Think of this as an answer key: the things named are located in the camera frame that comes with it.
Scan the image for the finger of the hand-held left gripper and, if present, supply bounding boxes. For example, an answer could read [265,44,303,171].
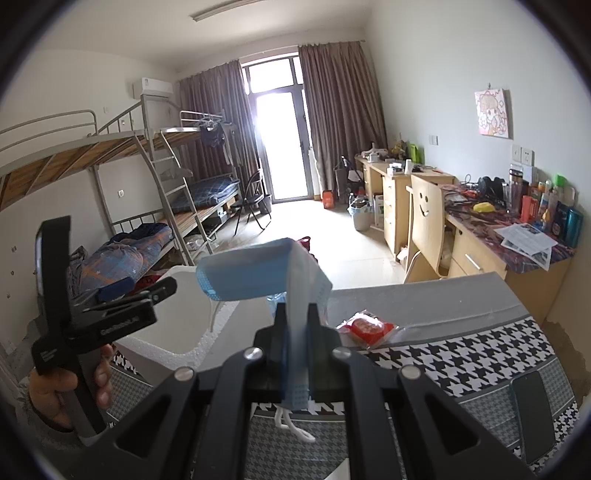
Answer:
[92,299,155,317]
[71,277,178,309]

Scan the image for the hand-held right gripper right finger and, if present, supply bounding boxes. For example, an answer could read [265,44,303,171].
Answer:
[305,302,536,480]

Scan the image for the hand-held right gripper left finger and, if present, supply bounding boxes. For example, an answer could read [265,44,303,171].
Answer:
[81,302,291,480]

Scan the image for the white foam box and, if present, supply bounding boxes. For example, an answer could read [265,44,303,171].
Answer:
[113,265,278,377]

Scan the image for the person's left forearm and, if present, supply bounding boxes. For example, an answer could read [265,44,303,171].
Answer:
[21,397,100,450]

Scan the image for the person's left hand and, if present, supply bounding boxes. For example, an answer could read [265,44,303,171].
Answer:
[28,344,116,432]

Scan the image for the red bag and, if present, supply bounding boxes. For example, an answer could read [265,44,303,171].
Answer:
[134,274,162,296]

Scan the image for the grey pillow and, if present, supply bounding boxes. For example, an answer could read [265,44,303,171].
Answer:
[68,247,88,296]

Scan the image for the blue and orange quilt bundle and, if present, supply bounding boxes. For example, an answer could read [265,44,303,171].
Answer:
[81,222,174,301]

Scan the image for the red snack packet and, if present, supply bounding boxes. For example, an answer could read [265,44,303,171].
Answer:
[336,310,399,349]

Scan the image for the grey padded mat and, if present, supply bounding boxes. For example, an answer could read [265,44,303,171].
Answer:
[323,271,532,344]

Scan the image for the dark blue checked quilt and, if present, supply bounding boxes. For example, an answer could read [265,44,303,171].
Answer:
[187,175,241,208]

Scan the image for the metal bunk bed with ladder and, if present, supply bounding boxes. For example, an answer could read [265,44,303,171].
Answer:
[0,99,218,305]

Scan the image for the black folding chair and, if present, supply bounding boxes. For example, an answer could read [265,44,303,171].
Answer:
[233,168,273,234]

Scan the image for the houndstooth blanket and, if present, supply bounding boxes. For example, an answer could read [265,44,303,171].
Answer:
[108,314,580,480]

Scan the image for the white bucket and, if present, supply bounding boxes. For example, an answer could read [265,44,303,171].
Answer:
[347,203,375,232]

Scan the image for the hanging dark clothes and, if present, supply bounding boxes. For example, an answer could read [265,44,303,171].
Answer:
[201,117,236,164]

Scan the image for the wooden desk with drawers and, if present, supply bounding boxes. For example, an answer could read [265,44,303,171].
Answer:
[355,154,458,254]

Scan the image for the wooden chair with smiley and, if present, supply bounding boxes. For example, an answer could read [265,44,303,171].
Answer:
[404,174,455,283]

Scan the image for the black folding trolley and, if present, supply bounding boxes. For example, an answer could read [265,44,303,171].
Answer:
[335,157,365,204]

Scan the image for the wooden desk with patterned top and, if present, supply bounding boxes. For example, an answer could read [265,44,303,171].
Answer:
[443,185,575,324]

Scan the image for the brown curtain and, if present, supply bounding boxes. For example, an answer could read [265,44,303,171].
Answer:
[178,60,262,204]
[298,41,389,201]

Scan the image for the glass balcony door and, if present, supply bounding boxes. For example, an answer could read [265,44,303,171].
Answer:
[240,53,315,201]

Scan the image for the white air conditioner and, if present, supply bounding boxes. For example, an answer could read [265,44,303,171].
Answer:
[132,78,174,99]

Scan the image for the black phone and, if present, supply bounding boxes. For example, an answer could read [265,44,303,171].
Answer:
[509,369,559,474]

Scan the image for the printed papers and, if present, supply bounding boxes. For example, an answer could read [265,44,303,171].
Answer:
[500,222,558,271]

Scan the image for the black desk bag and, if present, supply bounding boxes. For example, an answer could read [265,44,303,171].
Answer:
[477,176,506,204]

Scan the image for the group of toiletry bottles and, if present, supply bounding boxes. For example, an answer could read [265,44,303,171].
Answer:
[508,164,585,247]

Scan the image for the ceiling tube light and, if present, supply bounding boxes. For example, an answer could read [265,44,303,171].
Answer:
[191,0,271,21]

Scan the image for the pink wall picture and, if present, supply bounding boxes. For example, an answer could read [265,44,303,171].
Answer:
[474,88,513,139]

